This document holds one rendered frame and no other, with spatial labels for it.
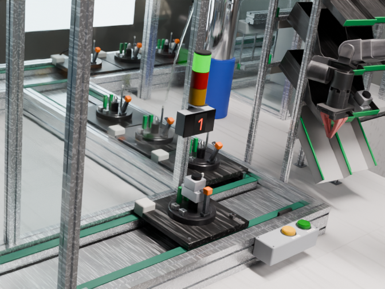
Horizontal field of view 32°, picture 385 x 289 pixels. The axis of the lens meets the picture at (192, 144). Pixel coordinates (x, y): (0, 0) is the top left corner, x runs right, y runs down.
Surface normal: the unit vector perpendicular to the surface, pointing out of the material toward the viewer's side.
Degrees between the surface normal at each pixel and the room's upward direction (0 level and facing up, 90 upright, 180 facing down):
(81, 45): 90
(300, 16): 90
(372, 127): 90
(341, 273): 0
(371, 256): 0
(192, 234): 0
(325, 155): 45
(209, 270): 90
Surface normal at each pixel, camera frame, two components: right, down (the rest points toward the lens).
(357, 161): 0.47, -0.37
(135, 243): 0.12, -0.92
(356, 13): 0.33, -0.67
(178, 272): 0.67, 0.36
